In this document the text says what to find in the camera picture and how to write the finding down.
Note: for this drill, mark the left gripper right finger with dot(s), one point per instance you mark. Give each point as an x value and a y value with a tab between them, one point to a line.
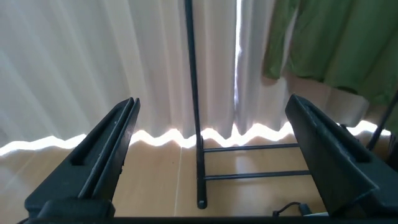
342	174

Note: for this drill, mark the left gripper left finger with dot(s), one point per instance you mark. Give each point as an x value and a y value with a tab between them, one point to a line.
59	189

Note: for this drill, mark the green printed shirt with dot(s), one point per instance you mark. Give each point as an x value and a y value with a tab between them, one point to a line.
335	46

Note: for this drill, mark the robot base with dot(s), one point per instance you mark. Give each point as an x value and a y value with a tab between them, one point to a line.
318	214

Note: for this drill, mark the black clothes rack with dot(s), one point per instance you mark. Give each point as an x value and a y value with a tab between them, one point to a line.
192	62

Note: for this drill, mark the beige curtain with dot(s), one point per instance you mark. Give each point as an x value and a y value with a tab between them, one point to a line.
77	62

